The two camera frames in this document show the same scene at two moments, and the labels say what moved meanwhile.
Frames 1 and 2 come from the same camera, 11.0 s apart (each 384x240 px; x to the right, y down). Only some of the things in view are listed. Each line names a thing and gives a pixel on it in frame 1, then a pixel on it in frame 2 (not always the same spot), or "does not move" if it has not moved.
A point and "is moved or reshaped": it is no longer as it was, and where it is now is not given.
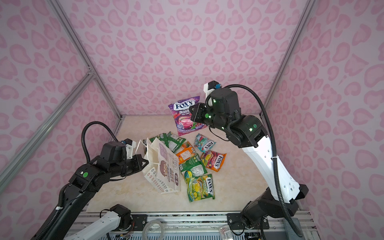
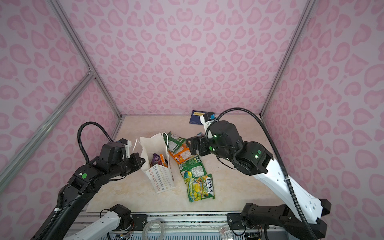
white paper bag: x=161 y=165 is moved or reshaped
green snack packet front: x=195 y=165 does not move
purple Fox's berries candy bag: x=182 y=116 -> x=155 y=160
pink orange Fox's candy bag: x=213 y=160 -> x=164 y=161
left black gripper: x=138 y=158 does not move
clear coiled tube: x=144 y=231 does not move
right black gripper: x=198 y=116 -> x=200 y=141
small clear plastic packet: x=225 y=232 does not move
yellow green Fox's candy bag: x=200 y=187 does not move
